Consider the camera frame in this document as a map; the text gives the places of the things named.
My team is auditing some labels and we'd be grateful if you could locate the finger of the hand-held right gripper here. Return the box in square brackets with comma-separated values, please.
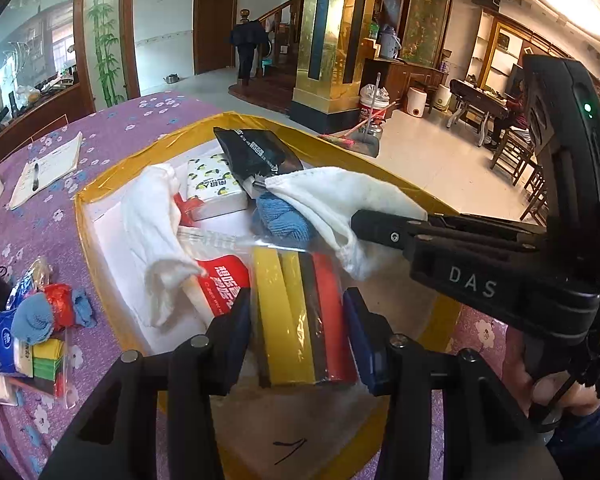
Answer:
[427, 212, 549, 237]
[350, 209, 547, 261]

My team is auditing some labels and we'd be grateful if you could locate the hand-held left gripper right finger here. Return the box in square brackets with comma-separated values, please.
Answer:
[342, 287, 563, 480]

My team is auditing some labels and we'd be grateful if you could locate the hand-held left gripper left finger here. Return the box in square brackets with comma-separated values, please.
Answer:
[40, 300, 253, 480]

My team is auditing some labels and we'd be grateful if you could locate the yellow black red sponge pack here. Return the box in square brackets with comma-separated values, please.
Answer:
[250, 247, 361, 388]

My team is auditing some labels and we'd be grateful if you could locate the red label plastic packet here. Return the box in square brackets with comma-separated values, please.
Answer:
[172, 194, 253, 318]

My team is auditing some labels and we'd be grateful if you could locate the blue cloth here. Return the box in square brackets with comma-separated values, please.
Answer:
[252, 192, 313, 253]

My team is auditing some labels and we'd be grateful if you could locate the black plastic packet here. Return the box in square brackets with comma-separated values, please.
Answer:
[213, 127, 305, 196]

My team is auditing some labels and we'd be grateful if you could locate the lemon print tissue pack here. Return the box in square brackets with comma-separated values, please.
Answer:
[186, 154, 249, 221]

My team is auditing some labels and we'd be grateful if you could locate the yellow-edged white box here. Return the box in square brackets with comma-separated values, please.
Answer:
[74, 110, 473, 480]

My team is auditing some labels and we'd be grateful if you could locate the green yellow sponge pack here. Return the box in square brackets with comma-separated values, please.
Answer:
[15, 337, 78, 408]

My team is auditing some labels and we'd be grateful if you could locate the blue and red sock pack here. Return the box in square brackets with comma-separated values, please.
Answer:
[7, 257, 96, 346]

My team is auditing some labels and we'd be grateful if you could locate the blue white tissue pack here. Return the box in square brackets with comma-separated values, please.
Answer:
[0, 310, 31, 376]

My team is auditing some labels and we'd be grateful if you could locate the person's right hand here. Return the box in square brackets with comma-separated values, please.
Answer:
[503, 330, 600, 433]

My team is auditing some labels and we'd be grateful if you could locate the wooden chair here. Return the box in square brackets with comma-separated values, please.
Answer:
[490, 127, 538, 186]
[520, 160, 551, 226]

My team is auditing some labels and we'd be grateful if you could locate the metal dustpan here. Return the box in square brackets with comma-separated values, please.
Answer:
[355, 122, 381, 157]

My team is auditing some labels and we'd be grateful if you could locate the red broom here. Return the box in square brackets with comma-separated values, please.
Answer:
[317, 101, 398, 150]

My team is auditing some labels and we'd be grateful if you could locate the dark game table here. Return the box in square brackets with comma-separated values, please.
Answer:
[449, 79, 511, 146]

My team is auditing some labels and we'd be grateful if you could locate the white bucket with bags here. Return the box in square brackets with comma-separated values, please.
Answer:
[359, 84, 392, 126]

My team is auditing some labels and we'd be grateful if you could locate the white green bin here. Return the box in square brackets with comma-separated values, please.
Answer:
[430, 84, 452, 113]

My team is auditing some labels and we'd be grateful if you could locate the white round bin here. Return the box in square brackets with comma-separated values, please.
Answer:
[406, 86, 427, 117]

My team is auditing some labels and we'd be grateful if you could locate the wooden side cabinet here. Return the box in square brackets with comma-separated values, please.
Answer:
[362, 57, 448, 106]

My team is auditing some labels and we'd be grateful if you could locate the wooden staircase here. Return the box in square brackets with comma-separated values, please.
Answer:
[228, 0, 306, 113]

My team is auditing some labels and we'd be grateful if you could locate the blue thermos jug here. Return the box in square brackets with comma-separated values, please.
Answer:
[377, 25, 401, 61]

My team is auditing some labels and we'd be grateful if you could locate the golden pillar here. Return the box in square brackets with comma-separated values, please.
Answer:
[289, 0, 381, 133]

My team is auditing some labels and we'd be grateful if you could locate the oval ceiling light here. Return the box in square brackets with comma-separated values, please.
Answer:
[535, 0, 600, 37]

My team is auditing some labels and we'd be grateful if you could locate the tall gold green painting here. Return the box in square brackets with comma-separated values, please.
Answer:
[400, 0, 456, 68]

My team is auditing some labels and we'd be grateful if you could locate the white notebook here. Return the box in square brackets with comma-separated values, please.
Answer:
[7, 131, 84, 211]

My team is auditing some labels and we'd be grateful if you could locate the brown wooden door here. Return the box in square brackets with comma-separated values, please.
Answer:
[193, 0, 239, 76]

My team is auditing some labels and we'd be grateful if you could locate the bamboo print panel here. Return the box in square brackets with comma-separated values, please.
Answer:
[85, 0, 128, 108]

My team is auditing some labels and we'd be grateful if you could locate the wooden wall shelf unit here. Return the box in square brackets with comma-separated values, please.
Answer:
[467, 10, 531, 96]

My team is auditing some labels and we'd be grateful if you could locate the large etched wall mirror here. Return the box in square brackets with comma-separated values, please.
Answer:
[0, 0, 81, 126]

